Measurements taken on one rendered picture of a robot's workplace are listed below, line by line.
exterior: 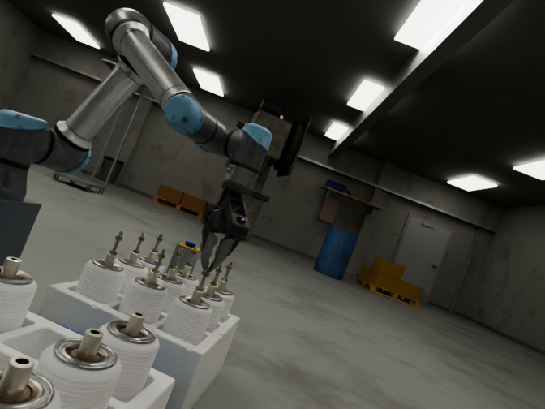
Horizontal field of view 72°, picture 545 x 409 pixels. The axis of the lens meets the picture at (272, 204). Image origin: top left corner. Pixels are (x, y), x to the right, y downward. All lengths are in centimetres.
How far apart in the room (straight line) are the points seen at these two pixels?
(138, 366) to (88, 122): 81
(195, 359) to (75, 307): 30
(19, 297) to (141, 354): 23
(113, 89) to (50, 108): 1121
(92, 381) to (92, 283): 48
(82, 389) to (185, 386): 40
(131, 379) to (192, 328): 29
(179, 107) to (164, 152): 1017
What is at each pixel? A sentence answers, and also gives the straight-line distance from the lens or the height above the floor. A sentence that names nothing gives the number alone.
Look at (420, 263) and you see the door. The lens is 1138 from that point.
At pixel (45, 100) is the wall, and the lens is 1255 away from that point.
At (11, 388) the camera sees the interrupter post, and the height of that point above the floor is 26.
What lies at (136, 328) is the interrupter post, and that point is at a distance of 65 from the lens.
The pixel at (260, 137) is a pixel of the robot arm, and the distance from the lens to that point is 90.
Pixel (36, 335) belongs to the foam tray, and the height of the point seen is 17.
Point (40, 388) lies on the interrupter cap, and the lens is 47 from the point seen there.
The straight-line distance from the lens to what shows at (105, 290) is 98.
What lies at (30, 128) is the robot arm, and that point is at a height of 50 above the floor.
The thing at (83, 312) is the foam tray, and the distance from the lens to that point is 96.
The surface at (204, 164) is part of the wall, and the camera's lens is 1073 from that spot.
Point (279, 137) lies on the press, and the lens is 761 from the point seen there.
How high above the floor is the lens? 49
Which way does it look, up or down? 3 degrees up
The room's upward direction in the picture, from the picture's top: 21 degrees clockwise
